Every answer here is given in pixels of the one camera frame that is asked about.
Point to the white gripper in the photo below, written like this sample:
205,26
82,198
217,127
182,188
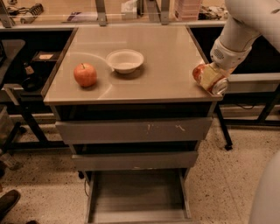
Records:
227,57

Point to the red coke can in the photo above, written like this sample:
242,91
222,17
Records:
219,87

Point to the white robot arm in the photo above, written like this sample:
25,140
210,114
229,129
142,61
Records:
247,20

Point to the top grey drawer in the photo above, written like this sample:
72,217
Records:
134,131

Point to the grey drawer cabinet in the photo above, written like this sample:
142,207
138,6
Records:
161,88

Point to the middle grey drawer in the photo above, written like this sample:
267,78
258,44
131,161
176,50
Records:
135,161

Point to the open bottom grey drawer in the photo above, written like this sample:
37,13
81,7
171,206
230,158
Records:
138,197

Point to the pink plastic container stack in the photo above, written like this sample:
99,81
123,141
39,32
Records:
187,10

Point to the white paper bowl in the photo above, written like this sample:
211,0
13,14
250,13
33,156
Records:
125,61

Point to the white tissue box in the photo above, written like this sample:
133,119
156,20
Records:
129,9

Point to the red apple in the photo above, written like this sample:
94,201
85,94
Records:
85,75

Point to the black coiled tool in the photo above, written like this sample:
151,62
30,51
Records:
32,13

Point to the dark shoe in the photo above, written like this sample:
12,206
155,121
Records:
8,201

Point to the black desk frame right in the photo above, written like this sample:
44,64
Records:
255,83

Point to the black desk frame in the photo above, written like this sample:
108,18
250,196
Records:
30,58
255,83

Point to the black desk frame left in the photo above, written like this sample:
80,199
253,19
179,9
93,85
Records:
30,58

